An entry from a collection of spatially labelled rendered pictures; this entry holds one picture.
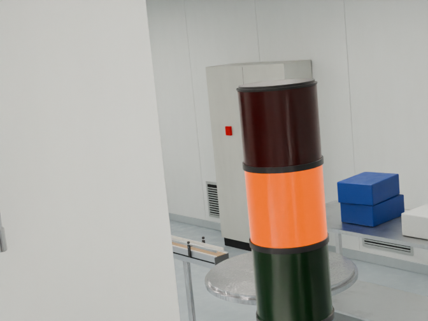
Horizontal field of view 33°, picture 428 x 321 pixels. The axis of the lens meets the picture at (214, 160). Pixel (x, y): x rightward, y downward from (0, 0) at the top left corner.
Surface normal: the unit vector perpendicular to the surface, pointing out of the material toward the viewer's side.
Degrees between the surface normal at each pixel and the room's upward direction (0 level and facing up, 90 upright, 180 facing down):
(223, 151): 90
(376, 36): 90
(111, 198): 90
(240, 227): 90
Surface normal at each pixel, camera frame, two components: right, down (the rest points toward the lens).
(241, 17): -0.75, 0.18
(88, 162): 0.65, 0.07
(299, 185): 0.31, 0.13
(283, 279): -0.30, 0.19
